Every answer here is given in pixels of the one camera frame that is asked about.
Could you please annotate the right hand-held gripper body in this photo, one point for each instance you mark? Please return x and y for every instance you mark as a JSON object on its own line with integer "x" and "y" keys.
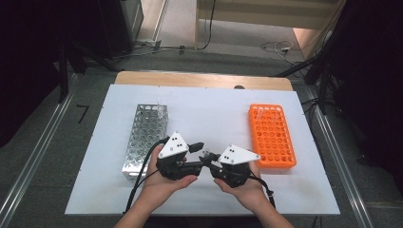
{"x": 236, "y": 156}

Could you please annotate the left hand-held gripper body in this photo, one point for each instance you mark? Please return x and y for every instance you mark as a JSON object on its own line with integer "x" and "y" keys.
{"x": 172, "y": 148}

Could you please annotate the clear glass test tube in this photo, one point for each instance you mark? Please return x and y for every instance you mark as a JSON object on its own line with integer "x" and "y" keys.
{"x": 206, "y": 153}
{"x": 260, "y": 112}

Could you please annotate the metal test tube rack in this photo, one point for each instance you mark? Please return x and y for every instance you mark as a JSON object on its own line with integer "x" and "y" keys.
{"x": 144, "y": 139}

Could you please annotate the orange plastic test tube rack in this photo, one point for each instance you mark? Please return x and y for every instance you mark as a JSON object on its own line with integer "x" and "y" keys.
{"x": 272, "y": 139}

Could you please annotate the person's right hand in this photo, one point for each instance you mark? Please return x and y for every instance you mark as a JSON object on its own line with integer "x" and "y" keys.
{"x": 247, "y": 193}

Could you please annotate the person's left hand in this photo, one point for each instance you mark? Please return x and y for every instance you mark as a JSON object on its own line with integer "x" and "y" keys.
{"x": 161, "y": 186}

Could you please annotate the white table board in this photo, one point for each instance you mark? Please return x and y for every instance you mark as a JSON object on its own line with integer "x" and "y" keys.
{"x": 215, "y": 117}

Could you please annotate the wooden table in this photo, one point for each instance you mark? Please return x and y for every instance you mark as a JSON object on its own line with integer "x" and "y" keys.
{"x": 196, "y": 79}

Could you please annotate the black tripod stand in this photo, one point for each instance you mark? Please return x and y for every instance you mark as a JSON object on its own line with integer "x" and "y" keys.
{"x": 316, "y": 68}

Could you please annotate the black metal stand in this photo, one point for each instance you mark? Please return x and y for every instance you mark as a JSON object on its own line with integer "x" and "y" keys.
{"x": 63, "y": 76}

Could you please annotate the dark cabinet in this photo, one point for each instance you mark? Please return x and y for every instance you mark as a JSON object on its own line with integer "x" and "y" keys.
{"x": 120, "y": 25}

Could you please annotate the light wooden furniture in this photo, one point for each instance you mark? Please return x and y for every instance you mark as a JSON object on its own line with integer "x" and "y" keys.
{"x": 253, "y": 12}

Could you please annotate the black curtain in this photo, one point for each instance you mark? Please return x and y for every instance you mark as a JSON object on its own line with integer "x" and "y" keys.
{"x": 370, "y": 79}
{"x": 25, "y": 63}

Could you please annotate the aluminium floor rail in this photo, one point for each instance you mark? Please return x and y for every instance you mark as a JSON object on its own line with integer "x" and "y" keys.
{"x": 342, "y": 164}
{"x": 34, "y": 155}

